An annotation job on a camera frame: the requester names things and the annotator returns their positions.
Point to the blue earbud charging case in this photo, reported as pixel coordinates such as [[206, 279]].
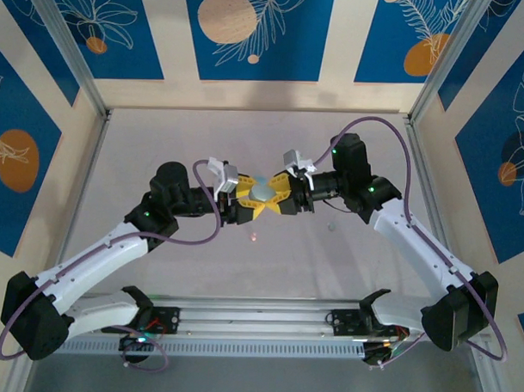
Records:
[[262, 192]]

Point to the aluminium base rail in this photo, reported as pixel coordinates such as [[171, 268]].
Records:
[[257, 318]]

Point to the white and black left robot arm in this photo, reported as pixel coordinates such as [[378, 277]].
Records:
[[100, 252]]

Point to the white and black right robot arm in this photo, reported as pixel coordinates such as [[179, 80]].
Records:
[[415, 244]]

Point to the aluminium frame post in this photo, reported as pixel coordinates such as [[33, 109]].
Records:
[[443, 60], [65, 38]]

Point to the aluminium side rail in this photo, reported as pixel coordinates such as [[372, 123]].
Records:
[[88, 173], [422, 167]]

